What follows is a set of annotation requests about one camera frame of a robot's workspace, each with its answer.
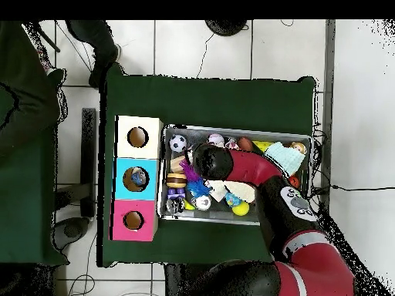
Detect cream yellow waffle cloth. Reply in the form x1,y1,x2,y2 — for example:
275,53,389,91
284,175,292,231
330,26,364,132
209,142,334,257
206,178,257,204

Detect clear blue packet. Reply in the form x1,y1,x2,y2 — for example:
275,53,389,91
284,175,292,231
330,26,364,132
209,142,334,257
128,170,149,190

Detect shallow clear mesh bin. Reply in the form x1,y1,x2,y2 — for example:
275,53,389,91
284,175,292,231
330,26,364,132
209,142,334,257
157,125,312,226

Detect wooden box with three holes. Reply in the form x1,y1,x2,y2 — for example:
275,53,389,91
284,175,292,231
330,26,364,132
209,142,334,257
110,115,164,241

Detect purple spiky ball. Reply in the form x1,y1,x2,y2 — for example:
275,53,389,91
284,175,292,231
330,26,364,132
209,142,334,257
181,163,204,186

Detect blue spiky ball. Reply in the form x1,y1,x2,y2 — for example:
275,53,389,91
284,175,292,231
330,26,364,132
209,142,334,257
187,181,211,198

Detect brown wooden yo-yo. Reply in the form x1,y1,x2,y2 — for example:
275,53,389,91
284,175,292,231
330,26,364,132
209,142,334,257
166,172,188,189

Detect small soccer ball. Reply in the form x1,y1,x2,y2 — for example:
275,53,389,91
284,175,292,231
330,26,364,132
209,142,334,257
169,134,187,153

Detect small baseball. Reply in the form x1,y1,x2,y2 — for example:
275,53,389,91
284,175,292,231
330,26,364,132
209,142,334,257
208,133,225,148

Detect black white striped toy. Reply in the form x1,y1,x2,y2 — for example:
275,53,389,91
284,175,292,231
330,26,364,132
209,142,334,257
166,196,186,216

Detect blue yellow rubber ball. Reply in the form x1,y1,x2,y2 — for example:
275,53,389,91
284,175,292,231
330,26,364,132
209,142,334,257
225,192,243,208

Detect brown rubber ball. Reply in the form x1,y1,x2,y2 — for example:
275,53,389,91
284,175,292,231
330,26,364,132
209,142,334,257
238,136,254,153

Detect dark green table cloth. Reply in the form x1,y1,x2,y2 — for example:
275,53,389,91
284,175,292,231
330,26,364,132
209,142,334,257
98,61,317,275

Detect yellow toy block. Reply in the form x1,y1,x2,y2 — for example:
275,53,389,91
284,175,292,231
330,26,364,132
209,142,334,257
252,140,274,153

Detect mint green waffle cloth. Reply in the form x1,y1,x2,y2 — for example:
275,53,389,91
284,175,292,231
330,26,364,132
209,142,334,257
265,141,306,177

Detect black upright panel stand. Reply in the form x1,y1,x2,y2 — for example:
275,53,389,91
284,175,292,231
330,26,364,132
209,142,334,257
52,107,99,251

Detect black round floor base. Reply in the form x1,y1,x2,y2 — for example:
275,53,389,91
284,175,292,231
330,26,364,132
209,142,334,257
204,19,249,37

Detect dark green side table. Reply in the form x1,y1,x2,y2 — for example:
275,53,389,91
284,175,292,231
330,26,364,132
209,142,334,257
0,69,68,266

